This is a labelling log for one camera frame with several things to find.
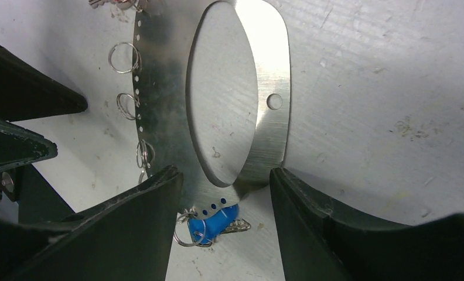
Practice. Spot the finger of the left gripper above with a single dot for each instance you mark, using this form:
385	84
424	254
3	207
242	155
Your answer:
26	93
20	146

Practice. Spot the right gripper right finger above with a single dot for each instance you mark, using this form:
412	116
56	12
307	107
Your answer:
322	238

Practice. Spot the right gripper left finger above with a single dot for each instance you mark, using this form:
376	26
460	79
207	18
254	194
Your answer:
127	237

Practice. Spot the key with blue tag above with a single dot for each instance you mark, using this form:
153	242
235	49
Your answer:
225	221

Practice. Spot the key with red tag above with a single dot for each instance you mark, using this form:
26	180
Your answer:
121	4

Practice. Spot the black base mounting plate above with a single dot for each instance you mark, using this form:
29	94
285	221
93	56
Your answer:
29	198

